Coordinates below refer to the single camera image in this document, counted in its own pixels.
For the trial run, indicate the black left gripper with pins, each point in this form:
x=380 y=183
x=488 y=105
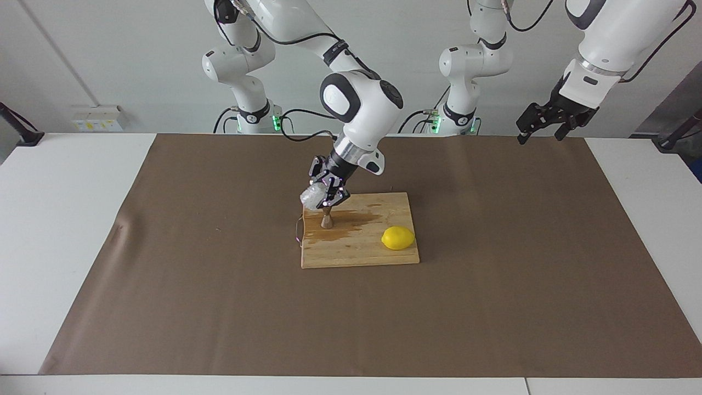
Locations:
x=567 y=107

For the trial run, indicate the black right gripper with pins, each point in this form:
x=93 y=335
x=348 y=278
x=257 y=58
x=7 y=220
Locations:
x=337 y=167

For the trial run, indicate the clear plastic cup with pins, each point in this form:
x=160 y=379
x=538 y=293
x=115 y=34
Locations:
x=311 y=196

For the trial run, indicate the steel double jigger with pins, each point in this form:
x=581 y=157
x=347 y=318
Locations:
x=326 y=222

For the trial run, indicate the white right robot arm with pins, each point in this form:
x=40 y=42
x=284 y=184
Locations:
x=362 y=109

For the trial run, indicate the wooden cutting board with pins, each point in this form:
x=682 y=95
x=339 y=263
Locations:
x=351 y=252

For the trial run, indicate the yellow lemon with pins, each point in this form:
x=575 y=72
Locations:
x=398 y=238

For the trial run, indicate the black clamp stand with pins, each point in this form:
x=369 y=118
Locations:
x=30 y=138
x=672 y=144

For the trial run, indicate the dark grey panel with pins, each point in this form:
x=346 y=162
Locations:
x=680 y=99

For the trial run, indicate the blue object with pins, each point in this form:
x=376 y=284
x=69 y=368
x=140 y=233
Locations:
x=698 y=170

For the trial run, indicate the brown paper table mat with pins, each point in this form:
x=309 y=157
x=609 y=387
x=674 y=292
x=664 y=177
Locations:
x=219 y=318

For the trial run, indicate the white wall socket box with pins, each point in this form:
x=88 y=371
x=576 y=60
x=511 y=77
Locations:
x=98 y=123

